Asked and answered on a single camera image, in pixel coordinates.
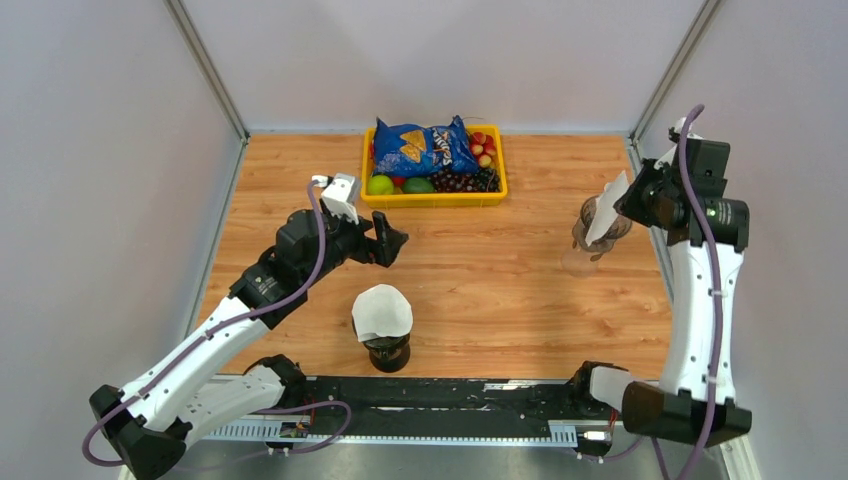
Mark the white paper coffee filter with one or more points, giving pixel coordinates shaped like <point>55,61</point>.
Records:
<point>381,312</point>

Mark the red peaches bunch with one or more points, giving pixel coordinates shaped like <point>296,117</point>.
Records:
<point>483,148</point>

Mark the clear glass carafe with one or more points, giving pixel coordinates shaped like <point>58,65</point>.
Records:
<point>583,261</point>

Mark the dark purple grapes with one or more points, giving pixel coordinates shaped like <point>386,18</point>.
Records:
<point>485,180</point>

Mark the dark coffee dripper on stand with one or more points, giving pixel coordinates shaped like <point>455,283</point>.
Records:
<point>387,343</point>

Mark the blue chips bag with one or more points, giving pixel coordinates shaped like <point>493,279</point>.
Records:
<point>411,150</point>

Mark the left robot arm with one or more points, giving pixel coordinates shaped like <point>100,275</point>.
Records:
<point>152,421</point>

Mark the dark green avocado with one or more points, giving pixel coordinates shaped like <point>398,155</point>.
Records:
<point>418,185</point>

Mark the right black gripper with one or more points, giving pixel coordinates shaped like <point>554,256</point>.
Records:
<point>627,204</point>

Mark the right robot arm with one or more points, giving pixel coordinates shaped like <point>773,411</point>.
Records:
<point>694,402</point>

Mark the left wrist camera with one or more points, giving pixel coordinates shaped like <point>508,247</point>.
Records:
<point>339,194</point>

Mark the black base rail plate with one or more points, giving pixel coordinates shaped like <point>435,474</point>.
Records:
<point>406,407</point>

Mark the light green apple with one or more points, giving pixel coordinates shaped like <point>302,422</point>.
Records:
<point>379,185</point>

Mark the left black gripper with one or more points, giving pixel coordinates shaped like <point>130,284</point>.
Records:
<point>384,249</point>

